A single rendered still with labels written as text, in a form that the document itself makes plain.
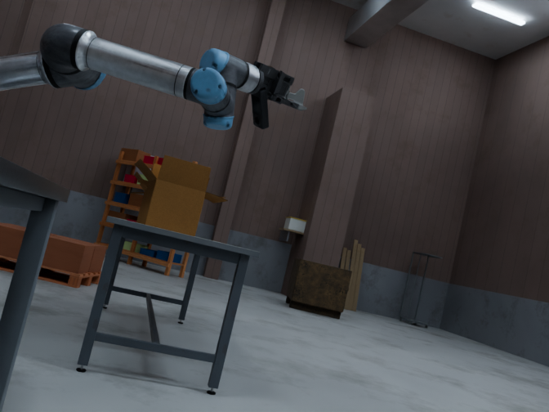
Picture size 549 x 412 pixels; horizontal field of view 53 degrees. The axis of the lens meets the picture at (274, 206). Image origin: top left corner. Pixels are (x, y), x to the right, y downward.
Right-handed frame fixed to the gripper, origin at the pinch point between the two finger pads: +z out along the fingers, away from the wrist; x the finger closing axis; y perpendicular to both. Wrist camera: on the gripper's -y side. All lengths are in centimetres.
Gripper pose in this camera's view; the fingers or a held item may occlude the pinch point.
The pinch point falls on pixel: (296, 107)
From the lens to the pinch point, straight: 165.2
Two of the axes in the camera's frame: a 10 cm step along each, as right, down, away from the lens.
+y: 3.8, -9.1, -1.8
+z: 6.8, 1.4, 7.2
